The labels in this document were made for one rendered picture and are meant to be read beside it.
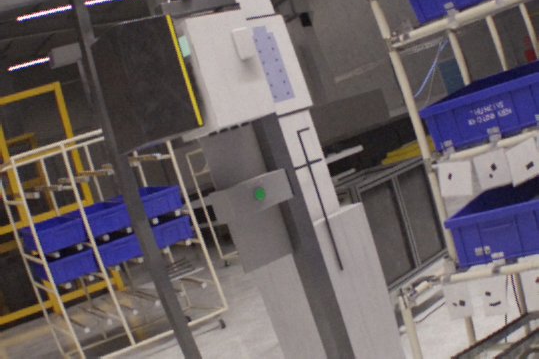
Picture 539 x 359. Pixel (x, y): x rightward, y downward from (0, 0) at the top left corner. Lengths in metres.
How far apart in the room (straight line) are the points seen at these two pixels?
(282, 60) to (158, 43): 1.39
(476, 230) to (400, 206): 1.98
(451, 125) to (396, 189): 1.84
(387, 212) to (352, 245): 0.91
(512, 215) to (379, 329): 1.36
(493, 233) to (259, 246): 0.66
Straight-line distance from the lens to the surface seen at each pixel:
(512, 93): 1.95
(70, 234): 5.01
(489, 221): 1.91
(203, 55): 1.71
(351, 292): 2.95
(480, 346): 2.18
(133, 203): 2.26
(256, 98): 1.77
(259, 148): 1.96
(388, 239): 3.84
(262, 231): 1.92
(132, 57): 1.62
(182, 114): 1.65
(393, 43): 2.13
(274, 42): 3.00
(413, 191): 4.04
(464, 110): 2.05
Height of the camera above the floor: 1.25
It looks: level
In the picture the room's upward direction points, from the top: 18 degrees counter-clockwise
